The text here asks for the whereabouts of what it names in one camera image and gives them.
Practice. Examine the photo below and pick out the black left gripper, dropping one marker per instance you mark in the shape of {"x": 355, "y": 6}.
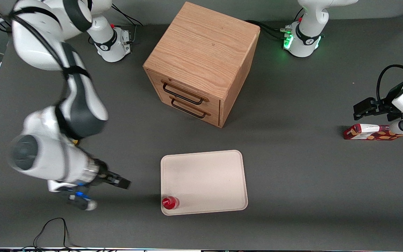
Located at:
{"x": 389, "y": 106}

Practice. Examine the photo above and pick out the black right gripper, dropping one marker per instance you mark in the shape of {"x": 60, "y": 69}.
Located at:
{"x": 104, "y": 174}

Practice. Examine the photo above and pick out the red coke bottle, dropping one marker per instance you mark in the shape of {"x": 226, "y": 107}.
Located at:
{"x": 169, "y": 203}

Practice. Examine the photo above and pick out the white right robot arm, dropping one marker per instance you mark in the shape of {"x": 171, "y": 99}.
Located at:
{"x": 47, "y": 161}

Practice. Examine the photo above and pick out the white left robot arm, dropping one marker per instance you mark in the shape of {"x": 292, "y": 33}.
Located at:
{"x": 306, "y": 35}

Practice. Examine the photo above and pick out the beige plastic tray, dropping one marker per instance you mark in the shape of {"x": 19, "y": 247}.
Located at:
{"x": 208, "y": 178}

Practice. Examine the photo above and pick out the red snack box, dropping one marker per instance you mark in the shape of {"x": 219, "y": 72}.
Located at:
{"x": 369, "y": 133}

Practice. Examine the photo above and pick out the wooden drawer cabinet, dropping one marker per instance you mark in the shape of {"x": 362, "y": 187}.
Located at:
{"x": 205, "y": 45}

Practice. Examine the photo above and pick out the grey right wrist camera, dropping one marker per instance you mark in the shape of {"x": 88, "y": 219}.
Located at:
{"x": 80, "y": 199}

